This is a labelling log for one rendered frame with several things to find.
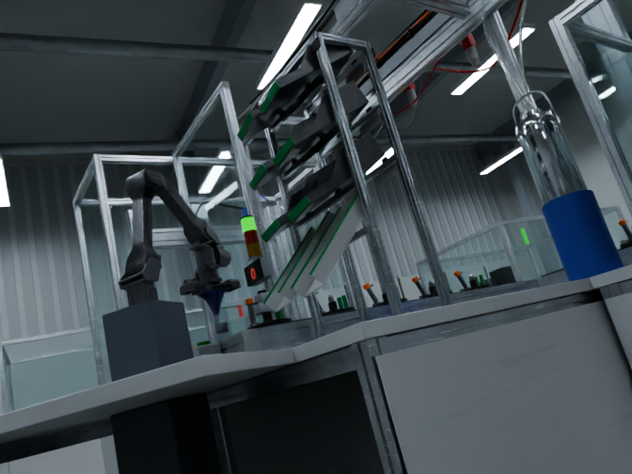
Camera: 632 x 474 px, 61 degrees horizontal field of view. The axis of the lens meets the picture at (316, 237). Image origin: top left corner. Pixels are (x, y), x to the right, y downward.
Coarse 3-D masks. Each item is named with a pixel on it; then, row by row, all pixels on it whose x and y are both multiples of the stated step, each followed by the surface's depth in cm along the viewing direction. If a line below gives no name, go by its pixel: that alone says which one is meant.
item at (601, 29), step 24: (600, 0) 137; (624, 0) 133; (576, 24) 143; (600, 24) 138; (624, 24) 133; (576, 48) 143; (600, 48) 138; (624, 48) 133; (600, 72) 138; (624, 72) 134; (600, 96) 139; (624, 96) 134; (624, 120) 134; (624, 144) 135
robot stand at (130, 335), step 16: (144, 304) 125; (160, 304) 128; (176, 304) 134; (112, 320) 127; (128, 320) 126; (144, 320) 124; (160, 320) 126; (176, 320) 132; (112, 336) 127; (128, 336) 125; (144, 336) 124; (160, 336) 124; (176, 336) 130; (112, 352) 126; (128, 352) 124; (144, 352) 123; (160, 352) 122; (176, 352) 128; (192, 352) 134; (112, 368) 125; (128, 368) 124; (144, 368) 122
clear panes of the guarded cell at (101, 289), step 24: (96, 192) 247; (96, 216) 250; (120, 216) 292; (168, 216) 308; (96, 240) 252; (120, 240) 288; (288, 240) 343; (96, 264) 255; (120, 264) 283; (168, 264) 297; (96, 288) 257; (168, 288) 293; (336, 288) 305; (96, 312) 260; (192, 312) 295; (96, 336) 262; (192, 336) 290
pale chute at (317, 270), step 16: (352, 208) 133; (336, 224) 144; (352, 224) 131; (320, 240) 141; (336, 240) 128; (320, 256) 125; (336, 256) 126; (304, 272) 136; (320, 272) 123; (304, 288) 134
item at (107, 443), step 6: (102, 438) 250; (108, 438) 240; (102, 444) 250; (108, 444) 240; (114, 444) 233; (102, 450) 251; (108, 450) 241; (114, 450) 233; (108, 456) 242; (114, 456) 234; (108, 462) 242; (114, 462) 234; (108, 468) 243; (114, 468) 235
